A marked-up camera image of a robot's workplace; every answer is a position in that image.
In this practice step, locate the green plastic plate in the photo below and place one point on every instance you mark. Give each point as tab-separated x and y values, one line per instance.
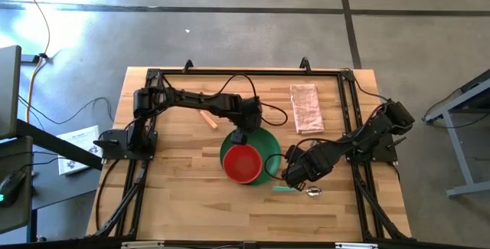
268	145

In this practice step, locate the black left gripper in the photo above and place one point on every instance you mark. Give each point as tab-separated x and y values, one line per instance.
250	115

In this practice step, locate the black frame clamp hook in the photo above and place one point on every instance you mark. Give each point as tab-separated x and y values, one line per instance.
305	59
187	62

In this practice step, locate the pink folded cloth napkin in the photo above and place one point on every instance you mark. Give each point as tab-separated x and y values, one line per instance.
306	107

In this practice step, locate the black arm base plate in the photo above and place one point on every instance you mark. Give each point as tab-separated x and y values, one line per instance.
115	143
386	151

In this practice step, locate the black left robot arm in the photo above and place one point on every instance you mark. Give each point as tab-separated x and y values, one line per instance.
199	101

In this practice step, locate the red plastic bowl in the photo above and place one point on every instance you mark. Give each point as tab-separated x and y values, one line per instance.
243	164

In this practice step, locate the white printed booklet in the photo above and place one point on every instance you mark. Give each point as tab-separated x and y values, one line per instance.
80	138

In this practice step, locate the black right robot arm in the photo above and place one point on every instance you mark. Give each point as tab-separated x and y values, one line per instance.
367	134

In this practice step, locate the black computer mouse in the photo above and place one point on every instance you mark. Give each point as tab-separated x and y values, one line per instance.
11	185

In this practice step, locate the black desk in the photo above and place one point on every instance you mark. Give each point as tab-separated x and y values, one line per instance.
15	218

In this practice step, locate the silver aluminium bracket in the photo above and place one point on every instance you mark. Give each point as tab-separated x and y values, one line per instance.
141	245
356	246

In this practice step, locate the grey metal table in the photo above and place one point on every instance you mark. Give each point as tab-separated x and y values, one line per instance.
457	153

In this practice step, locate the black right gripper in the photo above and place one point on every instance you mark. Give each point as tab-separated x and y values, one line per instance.
300	168

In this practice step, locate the black aluminium table frame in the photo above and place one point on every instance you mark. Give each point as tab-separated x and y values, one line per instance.
287	72

